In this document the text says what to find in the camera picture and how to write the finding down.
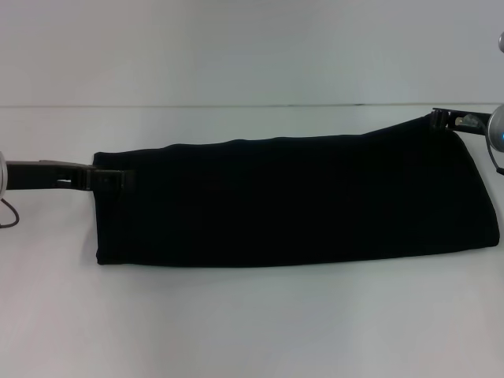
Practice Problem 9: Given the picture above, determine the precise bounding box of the right gripper cable with plug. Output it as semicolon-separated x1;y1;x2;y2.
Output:
463;113;504;176

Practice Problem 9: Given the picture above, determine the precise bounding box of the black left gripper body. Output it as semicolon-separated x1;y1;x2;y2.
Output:
5;158;87;192

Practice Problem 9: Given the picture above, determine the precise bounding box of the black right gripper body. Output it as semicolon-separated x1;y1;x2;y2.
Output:
443;109;493;138

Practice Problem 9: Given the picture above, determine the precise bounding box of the black t-shirt with beige print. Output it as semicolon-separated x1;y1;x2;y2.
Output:
91;113;502;269

